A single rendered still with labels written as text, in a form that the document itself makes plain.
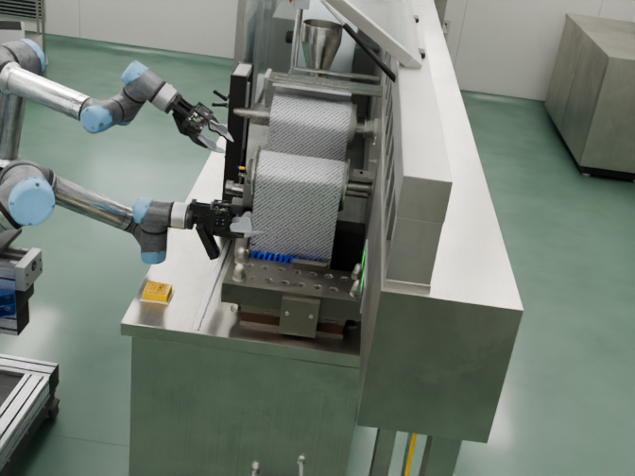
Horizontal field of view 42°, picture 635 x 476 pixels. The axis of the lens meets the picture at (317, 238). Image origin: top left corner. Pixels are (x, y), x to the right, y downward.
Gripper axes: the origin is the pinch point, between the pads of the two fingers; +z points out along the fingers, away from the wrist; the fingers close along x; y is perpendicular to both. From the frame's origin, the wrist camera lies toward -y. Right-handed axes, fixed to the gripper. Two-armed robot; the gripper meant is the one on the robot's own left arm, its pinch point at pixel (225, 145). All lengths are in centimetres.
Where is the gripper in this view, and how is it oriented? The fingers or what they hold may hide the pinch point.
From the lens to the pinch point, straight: 248.2
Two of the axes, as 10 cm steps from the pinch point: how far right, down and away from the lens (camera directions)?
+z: 7.8, 5.8, 2.2
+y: 3.5, -1.3, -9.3
